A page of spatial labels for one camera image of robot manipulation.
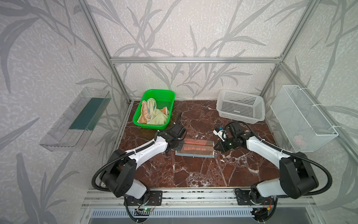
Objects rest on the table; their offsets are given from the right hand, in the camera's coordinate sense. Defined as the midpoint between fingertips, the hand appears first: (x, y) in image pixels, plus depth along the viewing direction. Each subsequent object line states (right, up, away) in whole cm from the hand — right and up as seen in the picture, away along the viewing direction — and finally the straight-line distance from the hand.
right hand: (215, 143), depth 87 cm
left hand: (-23, +2, +1) cm, 23 cm away
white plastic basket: (+27, +24, +29) cm, 46 cm away
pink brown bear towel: (-11, -3, 0) cm, 12 cm away
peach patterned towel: (-49, +17, +15) cm, 54 cm away
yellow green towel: (-40, +17, +15) cm, 46 cm away
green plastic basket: (-37, +30, +30) cm, 56 cm away
